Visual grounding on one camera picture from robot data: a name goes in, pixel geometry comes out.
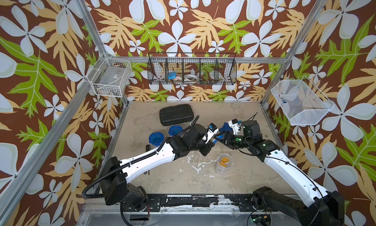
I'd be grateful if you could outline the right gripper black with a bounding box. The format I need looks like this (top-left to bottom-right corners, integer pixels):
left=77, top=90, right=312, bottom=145
left=214, top=130, right=252, bottom=150

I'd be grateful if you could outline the white bottle horizontal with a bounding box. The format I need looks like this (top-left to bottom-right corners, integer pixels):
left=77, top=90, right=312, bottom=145
left=221, top=157, right=229, bottom=163

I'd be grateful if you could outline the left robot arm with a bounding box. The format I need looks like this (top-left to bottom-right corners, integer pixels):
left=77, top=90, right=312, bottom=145
left=82, top=123, right=219, bottom=211

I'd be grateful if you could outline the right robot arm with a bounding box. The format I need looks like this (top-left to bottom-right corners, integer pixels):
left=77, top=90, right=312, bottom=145
left=214, top=121, right=345, bottom=226

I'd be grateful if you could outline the black plastic tool case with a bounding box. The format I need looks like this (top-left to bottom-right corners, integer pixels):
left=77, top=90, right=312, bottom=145
left=159, top=104, right=194, bottom=126

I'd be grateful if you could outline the white tape roll in basket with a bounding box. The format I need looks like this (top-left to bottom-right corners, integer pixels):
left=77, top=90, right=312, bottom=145
left=185, top=74, right=199, bottom=82

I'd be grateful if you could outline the white mesh basket right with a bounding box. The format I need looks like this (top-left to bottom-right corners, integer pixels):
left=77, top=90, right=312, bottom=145
left=271, top=76, right=334, bottom=126

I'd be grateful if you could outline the blue tape roll in basket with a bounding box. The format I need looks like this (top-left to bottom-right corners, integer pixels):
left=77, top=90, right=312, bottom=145
left=167, top=71, right=177, bottom=80

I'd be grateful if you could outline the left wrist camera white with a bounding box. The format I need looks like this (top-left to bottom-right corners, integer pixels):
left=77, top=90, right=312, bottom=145
left=206, top=123, right=219, bottom=143

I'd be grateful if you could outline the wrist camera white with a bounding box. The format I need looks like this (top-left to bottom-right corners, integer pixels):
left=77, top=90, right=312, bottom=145
left=228, top=119, right=242, bottom=135
left=206, top=123, right=219, bottom=143

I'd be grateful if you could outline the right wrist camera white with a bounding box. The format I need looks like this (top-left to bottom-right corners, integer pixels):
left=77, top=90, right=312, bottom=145
left=228, top=119, right=242, bottom=135

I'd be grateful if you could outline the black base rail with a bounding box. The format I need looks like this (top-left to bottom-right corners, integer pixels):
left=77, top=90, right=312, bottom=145
left=121, top=193, right=280, bottom=212

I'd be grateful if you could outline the black wire basket back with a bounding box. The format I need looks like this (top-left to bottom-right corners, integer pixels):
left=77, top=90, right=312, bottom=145
left=147, top=52, right=238, bottom=85

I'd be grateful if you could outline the white wire basket left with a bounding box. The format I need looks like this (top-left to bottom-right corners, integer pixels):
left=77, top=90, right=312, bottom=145
left=88, top=58, right=132, bottom=97

